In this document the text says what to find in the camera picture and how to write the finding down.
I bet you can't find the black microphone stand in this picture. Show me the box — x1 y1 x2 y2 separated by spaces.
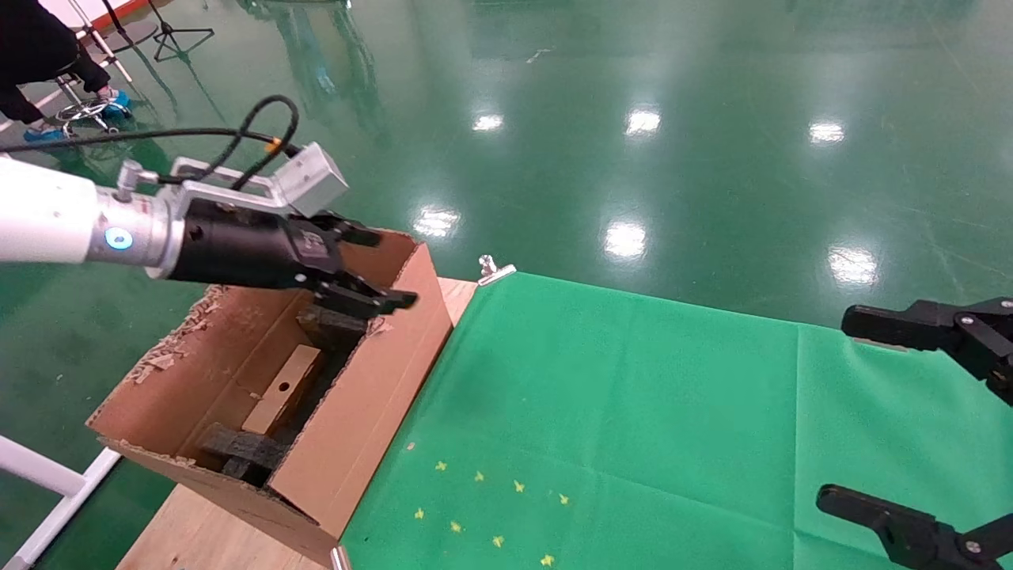
150 0 216 64

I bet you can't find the silver metal clip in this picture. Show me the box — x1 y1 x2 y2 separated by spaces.
477 255 518 287

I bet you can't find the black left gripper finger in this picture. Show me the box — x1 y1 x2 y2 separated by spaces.
311 214 382 248
311 269 419 320

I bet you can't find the small brown cardboard box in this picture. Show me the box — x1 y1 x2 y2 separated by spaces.
241 344 325 436

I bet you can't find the green table cloth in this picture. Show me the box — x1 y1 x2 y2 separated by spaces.
340 272 1013 570

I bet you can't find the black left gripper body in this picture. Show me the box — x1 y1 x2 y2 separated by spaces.
169 198 347 291

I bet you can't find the white metal floor frame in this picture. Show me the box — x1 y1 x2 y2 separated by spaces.
0 434 121 570

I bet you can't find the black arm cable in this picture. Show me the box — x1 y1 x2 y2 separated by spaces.
0 93 302 192

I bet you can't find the chrome swivel stool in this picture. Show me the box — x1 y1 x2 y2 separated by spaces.
54 93 121 137

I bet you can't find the person in black clothes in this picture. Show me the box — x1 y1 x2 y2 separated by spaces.
0 0 131 145

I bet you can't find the silver camera mount bracket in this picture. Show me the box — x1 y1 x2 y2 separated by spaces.
117 157 279 215

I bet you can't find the black foam block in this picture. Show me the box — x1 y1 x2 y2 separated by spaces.
297 305 370 355
198 422 290 485

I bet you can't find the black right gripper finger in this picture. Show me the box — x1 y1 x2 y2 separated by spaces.
815 484 1013 570
840 297 1013 406

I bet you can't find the large open cardboard carton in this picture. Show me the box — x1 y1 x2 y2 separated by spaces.
87 228 458 567

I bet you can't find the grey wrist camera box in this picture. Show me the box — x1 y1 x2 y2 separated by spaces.
273 142 350 219

